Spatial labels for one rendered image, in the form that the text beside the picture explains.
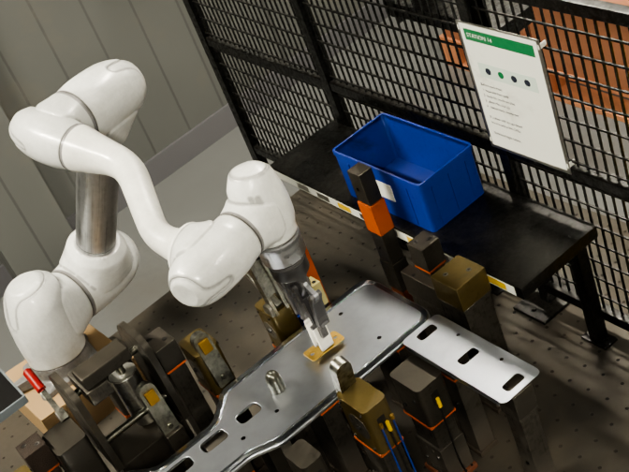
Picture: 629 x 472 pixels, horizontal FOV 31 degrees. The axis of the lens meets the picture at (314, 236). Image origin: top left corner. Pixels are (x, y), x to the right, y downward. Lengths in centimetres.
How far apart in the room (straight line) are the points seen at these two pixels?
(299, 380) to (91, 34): 287
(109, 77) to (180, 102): 270
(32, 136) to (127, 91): 24
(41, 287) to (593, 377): 130
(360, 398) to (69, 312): 97
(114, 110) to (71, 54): 242
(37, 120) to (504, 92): 94
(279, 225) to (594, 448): 79
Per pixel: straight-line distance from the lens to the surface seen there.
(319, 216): 321
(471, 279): 224
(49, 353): 284
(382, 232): 246
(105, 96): 243
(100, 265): 283
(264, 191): 200
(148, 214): 209
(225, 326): 298
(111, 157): 225
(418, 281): 237
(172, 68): 510
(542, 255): 229
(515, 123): 232
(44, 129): 236
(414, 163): 266
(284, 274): 212
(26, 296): 279
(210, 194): 492
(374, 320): 232
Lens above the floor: 247
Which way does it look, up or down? 34 degrees down
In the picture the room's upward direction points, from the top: 23 degrees counter-clockwise
